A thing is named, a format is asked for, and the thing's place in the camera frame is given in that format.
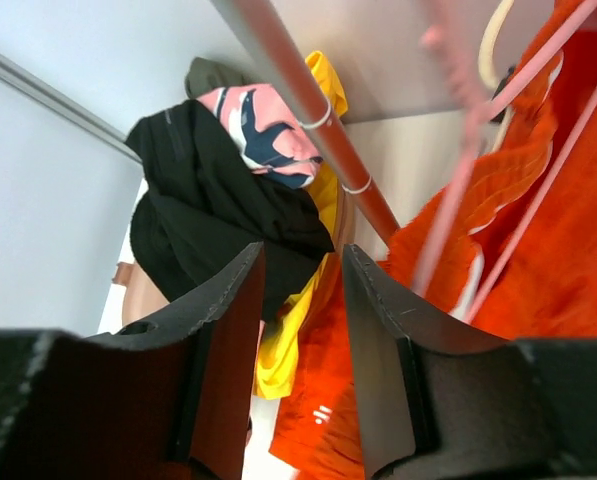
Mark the metal clothes rack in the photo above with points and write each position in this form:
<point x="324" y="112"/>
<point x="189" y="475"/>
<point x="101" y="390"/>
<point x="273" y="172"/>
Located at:
<point x="260" y="30"/>

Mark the pink patterned shorts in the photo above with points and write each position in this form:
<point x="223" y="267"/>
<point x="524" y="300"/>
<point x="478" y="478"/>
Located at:
<point x="269" y="138"/>

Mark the pink hanger of orange shorts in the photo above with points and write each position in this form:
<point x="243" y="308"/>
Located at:
<point x="446" y="38"/>

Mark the yellow shorts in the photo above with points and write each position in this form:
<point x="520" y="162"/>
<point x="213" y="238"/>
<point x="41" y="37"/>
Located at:
<point x="278" y="352"/>

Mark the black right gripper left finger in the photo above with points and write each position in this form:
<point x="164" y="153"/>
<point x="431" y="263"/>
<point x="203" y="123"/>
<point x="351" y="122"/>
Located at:
<point x="166" y="397"/>

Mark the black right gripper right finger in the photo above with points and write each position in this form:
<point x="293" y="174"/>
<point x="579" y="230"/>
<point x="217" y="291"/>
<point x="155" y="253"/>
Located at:
<point x="439" y="399"/>

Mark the orange shorts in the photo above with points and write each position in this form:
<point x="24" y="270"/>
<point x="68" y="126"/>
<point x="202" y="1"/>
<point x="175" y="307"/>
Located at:
<point x="521" y="257"/>

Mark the olive green shorts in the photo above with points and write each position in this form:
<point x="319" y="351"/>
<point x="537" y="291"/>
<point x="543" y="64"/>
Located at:
<point x="205" y="75"/>

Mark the black shorts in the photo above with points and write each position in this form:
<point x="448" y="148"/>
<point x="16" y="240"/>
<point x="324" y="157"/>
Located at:
<point x="203" y="206"/>

